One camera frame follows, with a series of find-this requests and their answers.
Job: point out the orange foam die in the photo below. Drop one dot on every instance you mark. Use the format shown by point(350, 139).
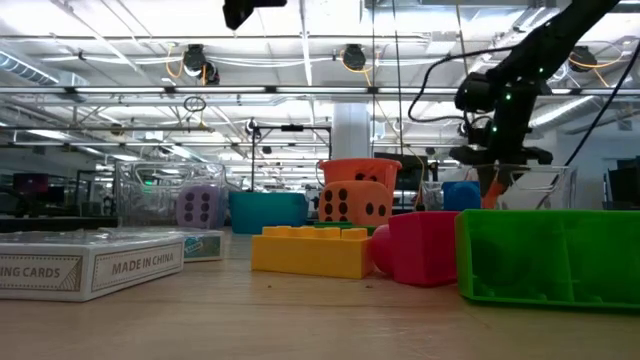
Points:
point(355, 200)

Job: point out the small black ceiling reel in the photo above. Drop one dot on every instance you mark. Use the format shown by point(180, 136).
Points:
point(251, 126)

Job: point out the large bright green block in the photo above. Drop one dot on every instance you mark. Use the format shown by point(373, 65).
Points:
point(550, 260)

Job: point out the clear plastic bin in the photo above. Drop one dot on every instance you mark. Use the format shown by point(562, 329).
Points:
point(550, 190)
point(145, 200)

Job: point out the teal rectangular bin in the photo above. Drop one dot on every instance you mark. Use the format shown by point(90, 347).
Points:
point(270, 212)

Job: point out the blue toy block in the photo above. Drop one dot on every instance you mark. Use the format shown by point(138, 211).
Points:
point(461, 196)

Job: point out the black flat monitor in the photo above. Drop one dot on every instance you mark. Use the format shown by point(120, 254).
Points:
point(412, 172)

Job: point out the white building column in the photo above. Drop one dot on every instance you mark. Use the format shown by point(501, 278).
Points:
point(352, 130)

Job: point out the white brown-print card deck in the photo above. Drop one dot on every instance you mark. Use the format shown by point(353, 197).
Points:
point(90, 270)

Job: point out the pink plastic cup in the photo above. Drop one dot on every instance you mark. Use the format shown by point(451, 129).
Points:
point(420, 250)

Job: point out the purple foam die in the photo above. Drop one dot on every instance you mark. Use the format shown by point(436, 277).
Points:
point(197, 207)

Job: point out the dark red-screen monitor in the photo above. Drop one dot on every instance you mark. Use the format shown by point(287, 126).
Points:
point(30, 184)

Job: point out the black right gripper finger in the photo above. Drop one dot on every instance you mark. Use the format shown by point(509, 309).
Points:
point(485, 177)
point(507, 172)

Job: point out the black camera stand frame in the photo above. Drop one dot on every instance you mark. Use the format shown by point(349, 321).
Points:
point(292, 128)

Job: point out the large black ceiling reel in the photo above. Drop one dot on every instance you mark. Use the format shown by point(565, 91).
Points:
point(582, 57)
point(354, 57)
point(195, 57)

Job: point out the orange toy block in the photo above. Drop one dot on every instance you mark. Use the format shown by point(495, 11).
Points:
point(492, 197)

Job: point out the orange pumpkin bucket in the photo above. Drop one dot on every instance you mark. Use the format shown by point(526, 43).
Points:
point(350, 170)

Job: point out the long yellow brick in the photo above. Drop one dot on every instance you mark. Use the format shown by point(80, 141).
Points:
point(310, 255)

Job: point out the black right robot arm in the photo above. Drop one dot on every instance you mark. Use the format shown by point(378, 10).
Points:
point(560, 35)

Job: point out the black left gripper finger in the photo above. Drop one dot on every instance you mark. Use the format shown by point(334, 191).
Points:
point(240, 10)

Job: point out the silver ventilation duct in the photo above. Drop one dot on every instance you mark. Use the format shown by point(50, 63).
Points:
point(575, 110)

